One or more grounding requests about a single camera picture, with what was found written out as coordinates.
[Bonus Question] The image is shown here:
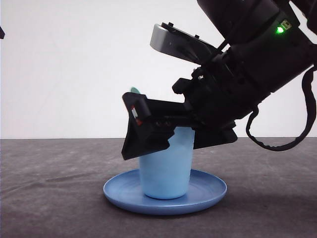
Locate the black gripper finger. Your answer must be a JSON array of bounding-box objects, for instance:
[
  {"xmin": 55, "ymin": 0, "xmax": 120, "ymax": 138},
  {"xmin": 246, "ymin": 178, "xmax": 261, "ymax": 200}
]
[
  {"xmin": 121, "ymin": 109, "xmax": 175, "ymax": 160},
  {"xmin": 193, "ymin": 128, "xmax": 237, "ymax": 149}
]

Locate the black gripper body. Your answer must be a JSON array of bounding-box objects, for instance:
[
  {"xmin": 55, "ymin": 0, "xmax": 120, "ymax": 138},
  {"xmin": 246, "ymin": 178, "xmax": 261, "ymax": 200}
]
[{"xmin": 122, "ymin": 22, "xmax": 316, "ymax": 131}]

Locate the light blue plastic cup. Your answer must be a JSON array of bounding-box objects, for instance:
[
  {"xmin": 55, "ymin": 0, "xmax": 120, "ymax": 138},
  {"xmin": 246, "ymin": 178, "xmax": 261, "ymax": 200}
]
[{"xmin": 139, "ymin": 127, "xmax": 195, "ymax": 199}]

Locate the mint green plastic spoon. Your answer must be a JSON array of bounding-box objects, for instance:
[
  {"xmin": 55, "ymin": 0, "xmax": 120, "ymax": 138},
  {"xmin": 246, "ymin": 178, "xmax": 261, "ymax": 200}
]
[{"xmin": 130, "ymin": 87, "xmax": 141, "ymax": 94}]

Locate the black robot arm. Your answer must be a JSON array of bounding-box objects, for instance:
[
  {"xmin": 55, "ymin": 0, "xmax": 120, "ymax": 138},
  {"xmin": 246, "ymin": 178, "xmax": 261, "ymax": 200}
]
[
  {"xmin": 0, "ymin": 27, "xmax": 5, "ymax": 39},
  {"xmin": 122, "ymin": 0, "xmax": 317, "ymax": 160}
]

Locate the blue plastic plate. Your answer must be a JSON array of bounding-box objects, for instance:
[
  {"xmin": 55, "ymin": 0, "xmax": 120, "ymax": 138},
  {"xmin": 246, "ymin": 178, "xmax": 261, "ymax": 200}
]
[{"xmin": 103, "ymin": 169, "xmax": 227, "ymax": 216}]

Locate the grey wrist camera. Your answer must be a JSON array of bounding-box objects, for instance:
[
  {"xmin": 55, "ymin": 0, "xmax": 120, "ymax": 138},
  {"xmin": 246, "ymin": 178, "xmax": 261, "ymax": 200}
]
[{"xmin": 150, "ymin": 23, "xmax": 216, "ymax": 65}]

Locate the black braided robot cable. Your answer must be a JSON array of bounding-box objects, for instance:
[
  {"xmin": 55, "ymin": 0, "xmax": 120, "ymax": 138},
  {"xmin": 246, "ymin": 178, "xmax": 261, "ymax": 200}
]
[{"xmin": 245, "ymin": 65, "xmax": 317, "ymax": 151}]

